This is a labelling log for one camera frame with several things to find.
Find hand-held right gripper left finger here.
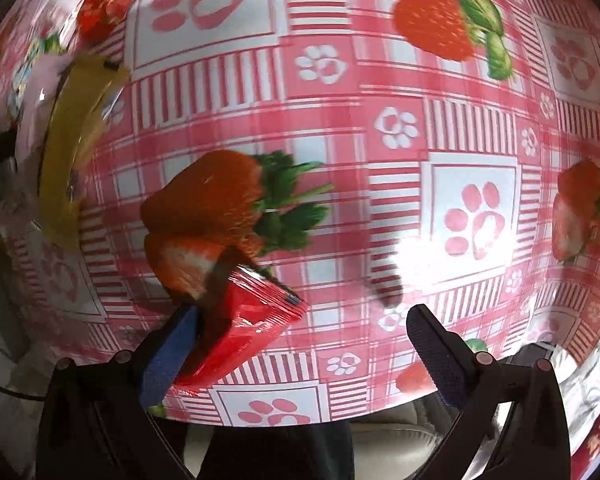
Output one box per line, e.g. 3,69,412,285
35,304,203,480

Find black cable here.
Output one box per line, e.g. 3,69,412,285
0,377,47,402

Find strawberry printed tablecloth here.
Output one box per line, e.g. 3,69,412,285
0,0,600,431

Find pastel printed snack packet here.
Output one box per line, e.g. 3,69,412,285
7,32,78,128

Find plain red snack packet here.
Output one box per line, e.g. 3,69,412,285
172,266,308,393

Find beige cushion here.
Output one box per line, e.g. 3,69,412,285
352,400,468,480

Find translucent yellow snack packet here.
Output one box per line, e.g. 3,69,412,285
37,52,131,251

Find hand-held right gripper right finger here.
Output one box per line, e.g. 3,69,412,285
407,304,573,480

